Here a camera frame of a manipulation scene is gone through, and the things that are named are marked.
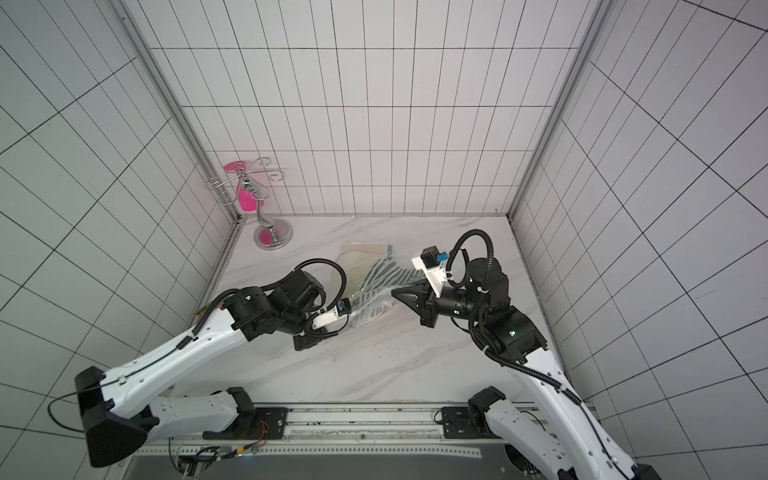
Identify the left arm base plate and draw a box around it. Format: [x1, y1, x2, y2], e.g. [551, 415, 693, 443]
[202, 407, 288, 442]

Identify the chrome cup holder stand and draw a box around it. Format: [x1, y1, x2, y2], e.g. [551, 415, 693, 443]
[205, 157, 293, 251]

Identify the aluminium mounting rail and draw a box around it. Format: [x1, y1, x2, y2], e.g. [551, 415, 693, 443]
[110, 389, 521, 452]

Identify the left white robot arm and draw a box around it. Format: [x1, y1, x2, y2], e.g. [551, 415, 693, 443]
[75, 268, 351, 468]

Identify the clear plastic vacuum bag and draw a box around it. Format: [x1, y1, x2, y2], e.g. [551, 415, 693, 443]
[328, 242, 425, 329]

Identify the green striped Doraemon towel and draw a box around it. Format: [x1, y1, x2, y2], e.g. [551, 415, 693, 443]
[349, 258, 425, 328]

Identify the pink plastic cup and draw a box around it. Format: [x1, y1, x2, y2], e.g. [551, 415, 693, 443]
[223, 161, 264, 213]

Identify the light green towel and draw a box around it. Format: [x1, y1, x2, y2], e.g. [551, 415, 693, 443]
[338, 250, 382, 293]

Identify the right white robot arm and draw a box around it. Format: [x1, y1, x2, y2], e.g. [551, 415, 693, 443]
[392, 252, 659, 479]

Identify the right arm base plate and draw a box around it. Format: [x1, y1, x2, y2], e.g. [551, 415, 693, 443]
[437, 406, 500, 440]

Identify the blue and cream towel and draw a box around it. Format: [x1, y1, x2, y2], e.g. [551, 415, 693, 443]
[339, 241, 392, 261]

